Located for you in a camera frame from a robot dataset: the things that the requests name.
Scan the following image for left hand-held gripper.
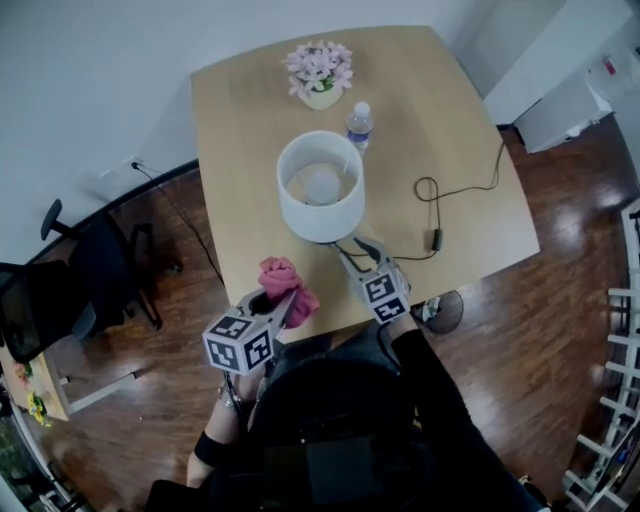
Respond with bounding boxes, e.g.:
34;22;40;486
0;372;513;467
202;286;305;377

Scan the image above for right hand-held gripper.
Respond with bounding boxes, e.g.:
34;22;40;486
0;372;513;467
338;236;413;326

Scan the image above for pink cleaning cloth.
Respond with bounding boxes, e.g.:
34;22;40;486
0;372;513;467
257;256;320;330

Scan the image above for white table lamp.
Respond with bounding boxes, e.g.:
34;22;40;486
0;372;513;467
276;130;365;246

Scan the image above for person's right forearm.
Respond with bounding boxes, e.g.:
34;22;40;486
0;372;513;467
379;317;481;451

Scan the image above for person's left forearm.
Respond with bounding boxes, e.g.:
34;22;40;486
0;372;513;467
185;372;266;489

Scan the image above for black mesh waste bin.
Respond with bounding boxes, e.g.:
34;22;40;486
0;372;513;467
409;289;464;335

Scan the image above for clear plastic water bottle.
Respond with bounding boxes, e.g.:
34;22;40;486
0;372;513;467
345;101;375;157

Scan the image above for person's black-clothed torso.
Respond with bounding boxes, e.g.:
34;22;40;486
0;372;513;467
144;319;551;512

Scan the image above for black office chair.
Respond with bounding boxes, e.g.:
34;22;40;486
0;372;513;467
0;198;184;364

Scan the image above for white-legged wooden table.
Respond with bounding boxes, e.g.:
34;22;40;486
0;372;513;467
0;344;136;421

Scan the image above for white water dispenser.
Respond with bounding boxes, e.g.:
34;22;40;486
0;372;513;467
513;44;640;154

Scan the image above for yellow potted flowers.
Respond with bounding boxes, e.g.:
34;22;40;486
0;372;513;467
27;392;51;426

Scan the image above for white low table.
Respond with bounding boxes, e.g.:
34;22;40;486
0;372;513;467
564;344;640;512
607;199;640;351

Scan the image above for black lamp power cord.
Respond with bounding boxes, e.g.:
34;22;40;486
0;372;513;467
334;142;506;262

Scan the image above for black wall plug cable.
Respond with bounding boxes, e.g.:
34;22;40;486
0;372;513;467
130;160;226;287

